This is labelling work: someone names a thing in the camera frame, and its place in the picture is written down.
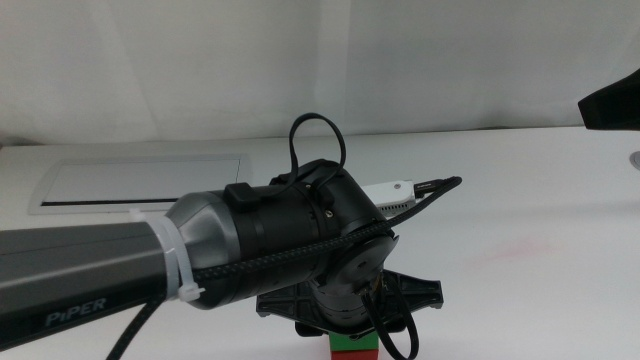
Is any green cube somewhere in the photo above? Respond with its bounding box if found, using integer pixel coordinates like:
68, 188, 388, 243
329, 332, 380, 354

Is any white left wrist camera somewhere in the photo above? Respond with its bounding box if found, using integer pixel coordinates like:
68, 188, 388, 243
360, 178, 419, 220

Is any thin black left gripper cable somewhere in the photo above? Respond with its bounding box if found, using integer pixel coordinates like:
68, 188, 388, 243
362, 277, 419, 360

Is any silver table cable hatch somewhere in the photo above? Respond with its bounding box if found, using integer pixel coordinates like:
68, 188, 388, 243
28, 153, 253, 216

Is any red cube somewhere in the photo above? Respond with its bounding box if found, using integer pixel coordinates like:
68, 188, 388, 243
330, 349, 380, 360

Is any white backdrop sheet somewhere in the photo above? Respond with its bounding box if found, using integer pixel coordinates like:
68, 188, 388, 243
0, 0, 640, 147

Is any black braided camera cable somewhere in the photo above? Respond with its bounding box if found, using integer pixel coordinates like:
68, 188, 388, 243
104, 175, 464, 360

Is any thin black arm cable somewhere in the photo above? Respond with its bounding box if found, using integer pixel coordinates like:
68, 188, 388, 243
223, 112, 348, 205

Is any white zip tie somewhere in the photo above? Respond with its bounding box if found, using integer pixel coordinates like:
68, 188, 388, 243
128, 208, 206, 304

